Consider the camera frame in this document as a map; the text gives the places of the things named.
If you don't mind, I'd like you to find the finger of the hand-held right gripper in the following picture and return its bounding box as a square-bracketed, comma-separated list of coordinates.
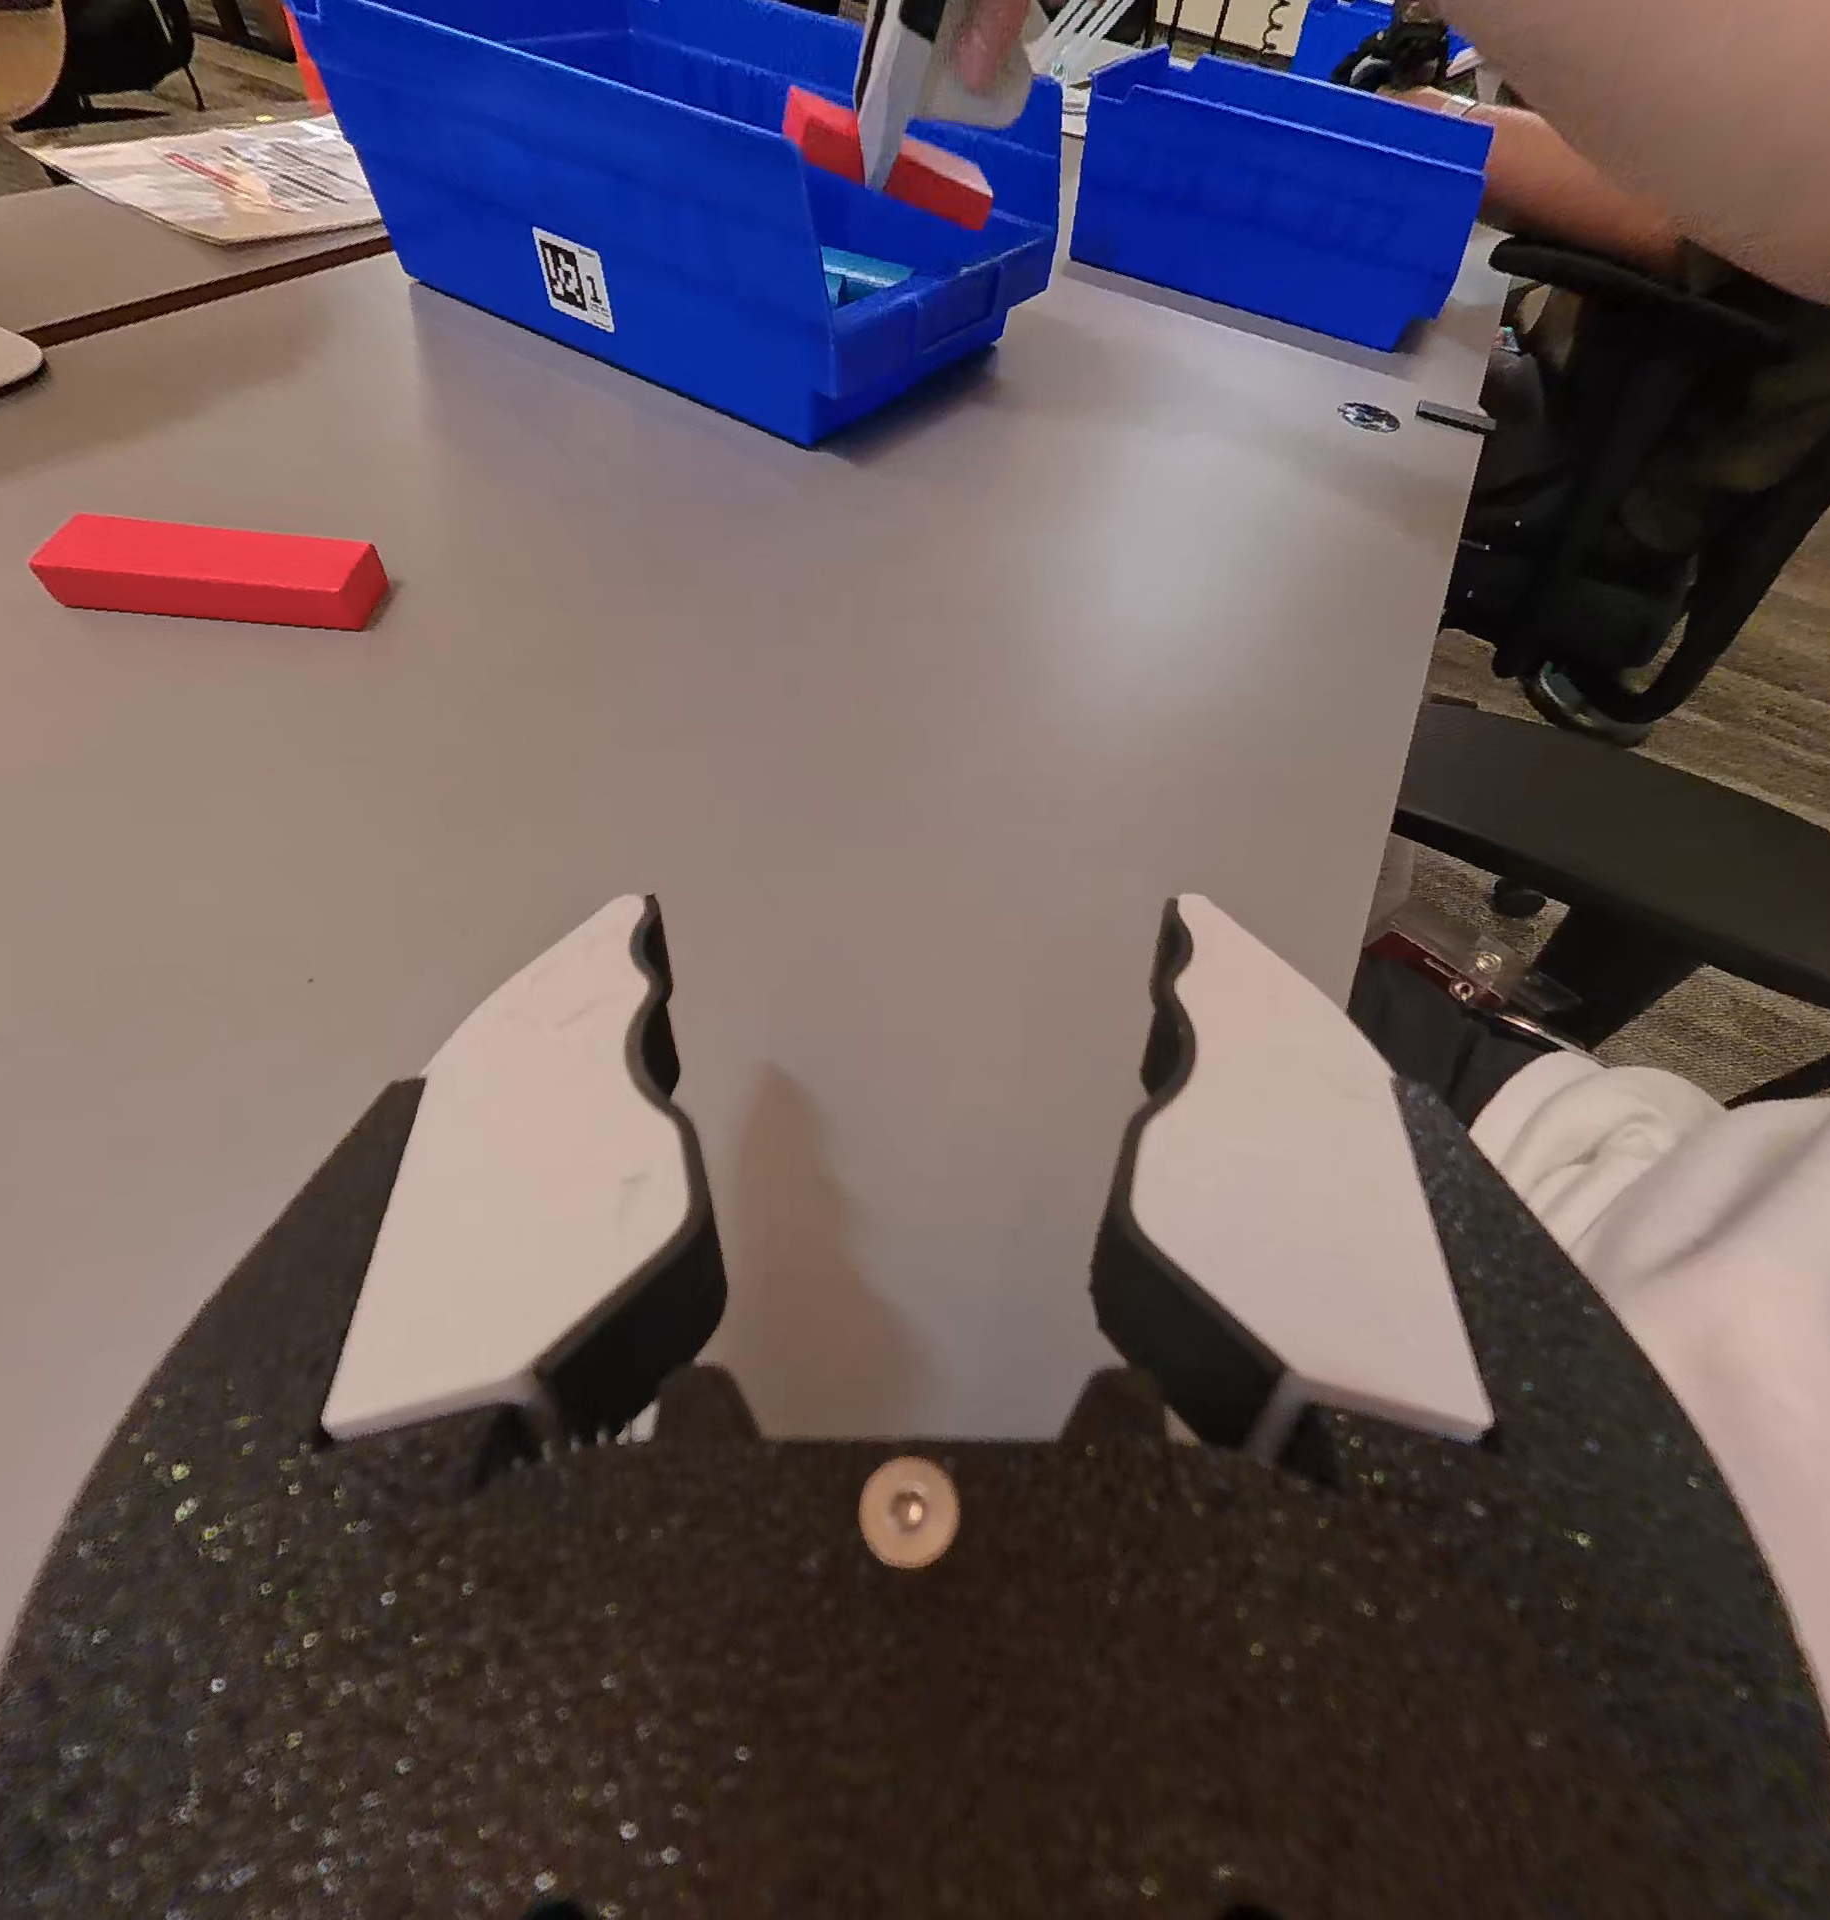
[854, 0, 907, 194]
[886, 0, 949, 189]

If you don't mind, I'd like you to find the person's right forearm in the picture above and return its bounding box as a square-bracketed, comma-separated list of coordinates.
[1396, 0, 1830, 294]

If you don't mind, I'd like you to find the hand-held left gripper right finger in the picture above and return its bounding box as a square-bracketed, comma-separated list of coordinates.
[1088, 891, 1501, 1469]

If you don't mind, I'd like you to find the red rectangular block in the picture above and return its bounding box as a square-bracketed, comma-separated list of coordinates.
[28, 512, 392, 633]
[784, 85, 995, 231]

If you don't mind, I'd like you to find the grey side desk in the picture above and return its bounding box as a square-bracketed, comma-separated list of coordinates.
[0, 183, 408, 350]

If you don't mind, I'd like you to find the clear badge holder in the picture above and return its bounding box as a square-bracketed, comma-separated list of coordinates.
[1365, 922, 1580, 1039]

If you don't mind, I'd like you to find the laminated instruction card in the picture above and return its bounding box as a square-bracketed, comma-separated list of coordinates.
[21, 119, 390, 249]

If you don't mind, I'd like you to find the person's white shirt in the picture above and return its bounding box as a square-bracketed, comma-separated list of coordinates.
[1461, 1050, 1830, 1920]

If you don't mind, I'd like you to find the person's right hand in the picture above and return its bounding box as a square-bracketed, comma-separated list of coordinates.
[958, 0, 1033, 97]

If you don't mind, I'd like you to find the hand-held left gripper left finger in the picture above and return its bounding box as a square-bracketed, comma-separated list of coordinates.
[320, 893, 731, 1456]

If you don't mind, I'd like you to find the tagged blue plastic bin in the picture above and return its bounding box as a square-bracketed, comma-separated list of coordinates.
[288, 0, 1068, 451]

